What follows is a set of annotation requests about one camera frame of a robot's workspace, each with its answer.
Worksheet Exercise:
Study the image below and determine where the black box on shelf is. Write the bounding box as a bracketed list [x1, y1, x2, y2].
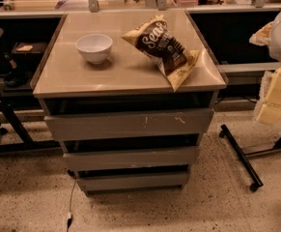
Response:
[11, 42, 47, 61]

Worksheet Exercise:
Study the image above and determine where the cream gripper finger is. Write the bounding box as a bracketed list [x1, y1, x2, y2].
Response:
[255, 68, 281, 125]

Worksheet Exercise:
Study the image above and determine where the grey top drawer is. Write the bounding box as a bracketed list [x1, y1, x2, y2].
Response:
[44, 108, 213, 141]

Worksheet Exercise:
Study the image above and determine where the grey bottom drawer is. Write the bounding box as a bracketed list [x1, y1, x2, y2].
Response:
[78, 172, 189, 191]

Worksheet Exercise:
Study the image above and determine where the grey middle drawer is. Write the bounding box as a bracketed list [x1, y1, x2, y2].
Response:
[63, 146, 200, 171]

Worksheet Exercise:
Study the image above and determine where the brown chip bag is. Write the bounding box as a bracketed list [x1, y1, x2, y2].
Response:
[122, 14, 200, 92]

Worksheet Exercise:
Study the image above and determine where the white floor cable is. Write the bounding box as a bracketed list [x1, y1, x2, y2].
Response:
[66, 177, 78, 232]

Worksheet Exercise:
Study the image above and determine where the black wheeled stand base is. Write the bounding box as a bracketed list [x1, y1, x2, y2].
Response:
[219, 125, 281, 192]

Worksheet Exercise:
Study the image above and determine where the grey drawer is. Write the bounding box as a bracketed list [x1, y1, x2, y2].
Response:
[78, 172, 189, 191]
[63, 146, 200, 171]
[44, 108, 213, 141]

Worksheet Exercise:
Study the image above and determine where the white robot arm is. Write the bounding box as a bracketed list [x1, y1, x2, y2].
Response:
[249, 12, 281, 125]

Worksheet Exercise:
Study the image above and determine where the grey drawer cabinet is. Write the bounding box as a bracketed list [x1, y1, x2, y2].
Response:
[33, 10, 226, 183]

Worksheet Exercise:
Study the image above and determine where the white ceramic bowl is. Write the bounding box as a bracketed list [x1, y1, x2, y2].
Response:
[75, 34, 113, 64]

